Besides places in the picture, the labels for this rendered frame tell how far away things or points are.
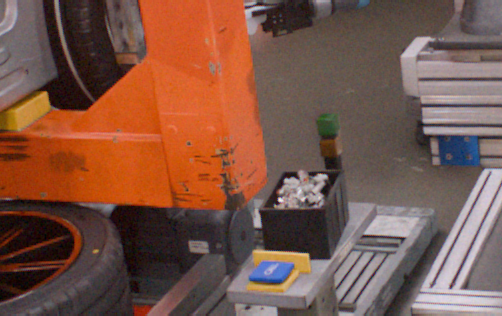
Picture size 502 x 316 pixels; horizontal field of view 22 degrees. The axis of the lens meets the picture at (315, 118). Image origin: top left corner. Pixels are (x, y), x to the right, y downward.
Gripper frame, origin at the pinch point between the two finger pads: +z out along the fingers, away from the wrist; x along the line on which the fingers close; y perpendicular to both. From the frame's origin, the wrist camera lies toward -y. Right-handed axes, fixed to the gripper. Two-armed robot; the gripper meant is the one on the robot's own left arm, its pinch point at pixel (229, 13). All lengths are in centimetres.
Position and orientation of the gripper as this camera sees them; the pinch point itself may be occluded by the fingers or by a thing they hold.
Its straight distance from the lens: 304.3
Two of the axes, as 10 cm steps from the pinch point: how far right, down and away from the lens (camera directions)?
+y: 1.2, 9.3, 3.4
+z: -9.1, 2.4, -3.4
